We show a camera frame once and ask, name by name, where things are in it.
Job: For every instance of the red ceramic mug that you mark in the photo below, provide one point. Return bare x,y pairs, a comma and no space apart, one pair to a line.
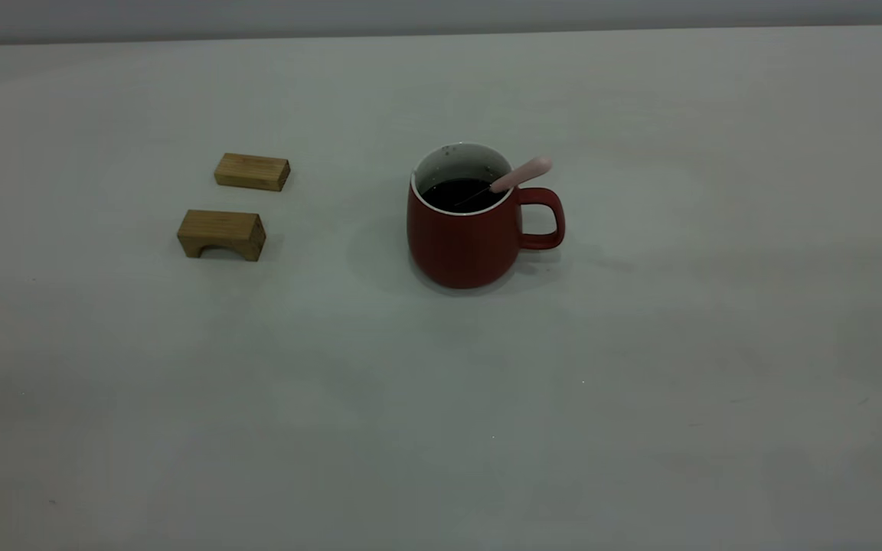
464,249

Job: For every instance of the dark coffee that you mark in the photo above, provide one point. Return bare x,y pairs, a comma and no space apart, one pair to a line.
445,195

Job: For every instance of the flat wooden block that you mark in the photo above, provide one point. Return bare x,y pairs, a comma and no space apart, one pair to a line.
249,171

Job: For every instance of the arched wooden block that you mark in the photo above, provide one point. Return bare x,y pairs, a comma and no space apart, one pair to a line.
223,228

